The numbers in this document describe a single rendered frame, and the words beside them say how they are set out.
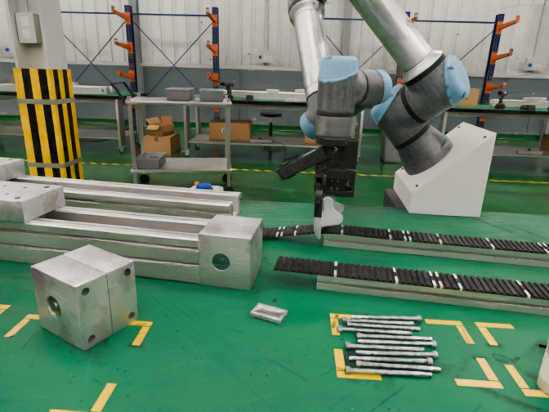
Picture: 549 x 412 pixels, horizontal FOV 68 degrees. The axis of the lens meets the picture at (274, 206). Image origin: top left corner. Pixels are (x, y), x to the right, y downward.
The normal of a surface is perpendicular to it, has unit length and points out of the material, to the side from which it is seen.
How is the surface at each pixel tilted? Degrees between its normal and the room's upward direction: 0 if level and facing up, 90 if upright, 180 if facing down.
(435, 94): 108
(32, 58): 90
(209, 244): 90
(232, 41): 90
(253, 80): 90
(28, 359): 0
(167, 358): 0
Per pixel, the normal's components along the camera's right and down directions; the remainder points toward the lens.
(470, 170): -0.11, 0.31
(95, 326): 0.85, 0.18
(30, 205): 0.98, 0.08
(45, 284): -0.52, 0.26
